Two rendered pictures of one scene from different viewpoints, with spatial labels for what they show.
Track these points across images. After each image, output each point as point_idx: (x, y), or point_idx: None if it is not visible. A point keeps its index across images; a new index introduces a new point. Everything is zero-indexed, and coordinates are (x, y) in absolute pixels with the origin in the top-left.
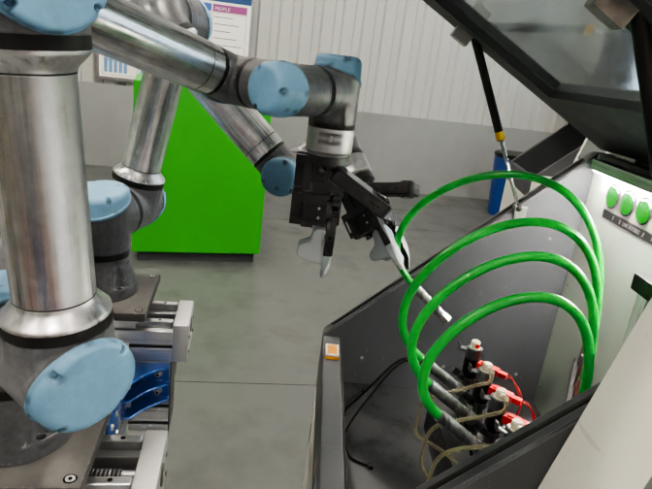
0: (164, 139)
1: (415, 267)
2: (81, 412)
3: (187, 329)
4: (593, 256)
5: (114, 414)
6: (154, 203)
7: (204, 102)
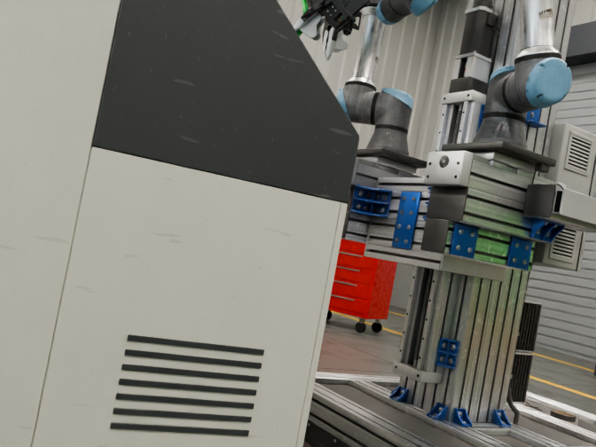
0: (520, 19)
1: (297, 35)
2: None
3: (428, 154)
4: None
5: (411, 196)
6: (516, 75)
7: None
